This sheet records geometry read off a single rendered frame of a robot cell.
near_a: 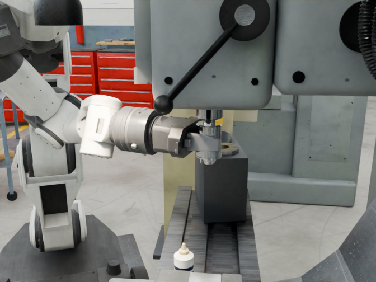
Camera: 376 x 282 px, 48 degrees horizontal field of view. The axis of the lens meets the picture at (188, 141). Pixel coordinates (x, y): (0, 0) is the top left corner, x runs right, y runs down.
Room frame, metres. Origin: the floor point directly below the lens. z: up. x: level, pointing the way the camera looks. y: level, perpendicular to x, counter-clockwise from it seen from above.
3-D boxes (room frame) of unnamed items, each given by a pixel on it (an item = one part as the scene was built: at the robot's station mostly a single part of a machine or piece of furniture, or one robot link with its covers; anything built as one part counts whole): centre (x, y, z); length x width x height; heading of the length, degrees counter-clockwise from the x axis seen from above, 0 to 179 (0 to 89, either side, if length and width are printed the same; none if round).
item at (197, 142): (0.71, -0.03, 1.24); 0.06 x 0.02 x 0.03; 67
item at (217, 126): (0.74, -0.04, 1.26); 0.05 x 0.05 x 0.01
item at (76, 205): (1.48, 0.50, 0.68); 0.21 x 0.20 x 0.13; 17
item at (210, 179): (1.17, -0.09, 1.00); 0.22 x 0.12 x 0.20; 5
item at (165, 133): (0.78, 0.05, 1.24); 0.13 x 0.12 x 0.10; 157
